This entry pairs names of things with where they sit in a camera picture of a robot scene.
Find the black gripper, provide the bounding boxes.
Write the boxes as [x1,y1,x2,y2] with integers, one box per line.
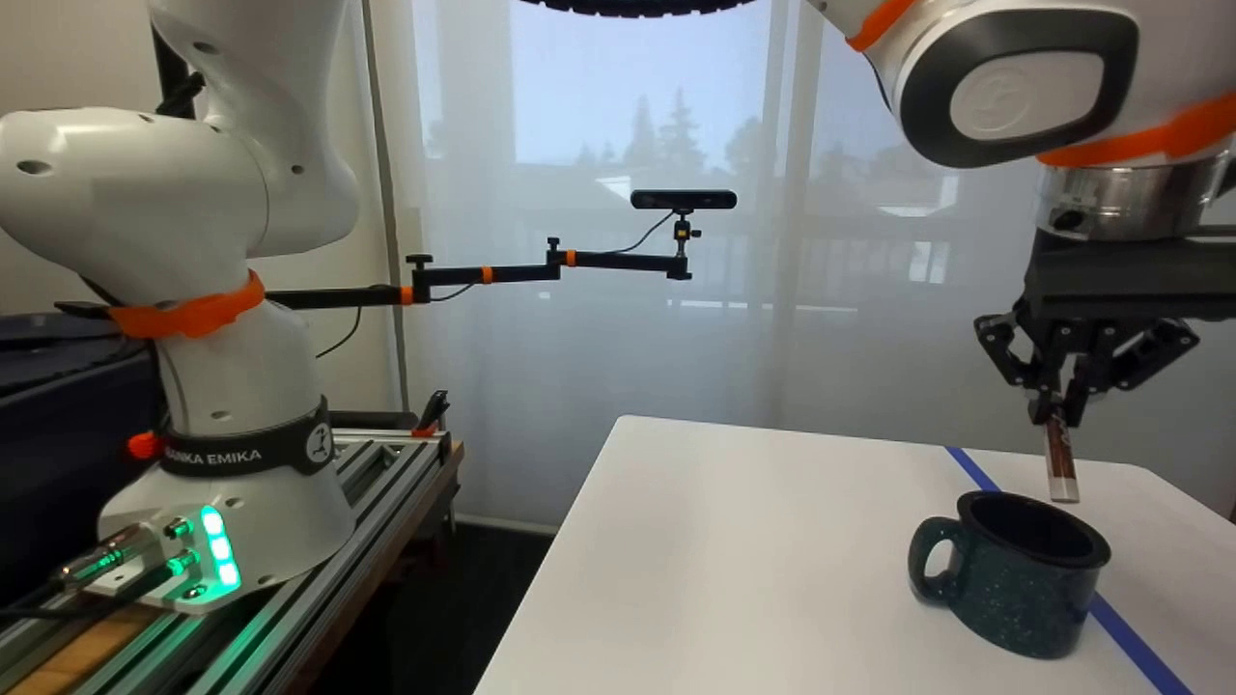
[971,225,1236,434]

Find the orange brown marker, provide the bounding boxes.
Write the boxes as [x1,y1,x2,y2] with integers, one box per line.
[1038,412,1086,507]

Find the dark green speckled mug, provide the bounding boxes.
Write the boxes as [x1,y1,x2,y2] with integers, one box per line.
[904,485,1117,663]

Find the white sheer curtain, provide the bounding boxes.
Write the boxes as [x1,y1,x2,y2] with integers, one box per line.
[362,0,1236,534]

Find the red black clamp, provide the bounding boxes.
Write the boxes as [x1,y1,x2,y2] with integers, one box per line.
[409,386,456,443]

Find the black equipment box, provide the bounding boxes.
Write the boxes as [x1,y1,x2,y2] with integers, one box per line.
[0,304,167,610]

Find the black stereo camera bar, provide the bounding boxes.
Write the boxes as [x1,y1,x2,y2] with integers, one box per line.
[628,184,741,218]

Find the black ring lamp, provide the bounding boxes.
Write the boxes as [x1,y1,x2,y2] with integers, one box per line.
[517,0,765,23]

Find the aluminium rail base frame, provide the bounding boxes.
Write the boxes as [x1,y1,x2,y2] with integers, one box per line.
[0,426,468,695]

